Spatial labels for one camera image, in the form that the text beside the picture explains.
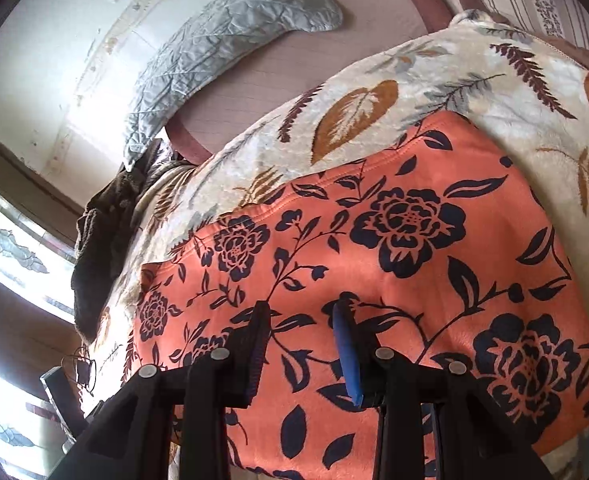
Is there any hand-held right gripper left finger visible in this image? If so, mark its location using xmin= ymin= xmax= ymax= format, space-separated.
xmin=49 ymin=300 xmax=272 ymax=480

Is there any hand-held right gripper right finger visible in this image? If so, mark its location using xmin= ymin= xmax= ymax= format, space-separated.
xmin=331 ymin=299 xmax=556 ymax=480

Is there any orange floral garment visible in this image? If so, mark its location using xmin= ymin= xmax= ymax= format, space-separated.
xmin=134 ymin=110 xmax=589 ymax=480

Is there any dark brown cloth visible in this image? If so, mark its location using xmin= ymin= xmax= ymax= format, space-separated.
xmin=72 ymin=140 xmax=175 ymax=341

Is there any dark grey stand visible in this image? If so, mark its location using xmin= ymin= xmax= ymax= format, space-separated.
xmin=39 ymin=367 xmax=91 ymax=438

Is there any patterned window curtain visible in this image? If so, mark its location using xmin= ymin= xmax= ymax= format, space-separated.
xmin=0 ymin=170 xmax=82 ymax=480

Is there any pink bed sheet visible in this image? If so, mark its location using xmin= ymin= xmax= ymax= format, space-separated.
xmin=164 ymin=0 xmax=455 ymax=166

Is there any grey quilted pillow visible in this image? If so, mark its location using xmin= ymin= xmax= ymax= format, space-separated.
xmin=122 ymin=0 xmax=345 ymax=171

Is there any cream leaf-print blanket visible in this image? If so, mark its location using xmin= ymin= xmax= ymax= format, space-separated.
xmin=82 ymin=10 xmax=589 ymax=480

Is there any black cable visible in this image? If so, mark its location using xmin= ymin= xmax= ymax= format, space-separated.
xmin=59 ymin=345 xmax=98 ymax=397

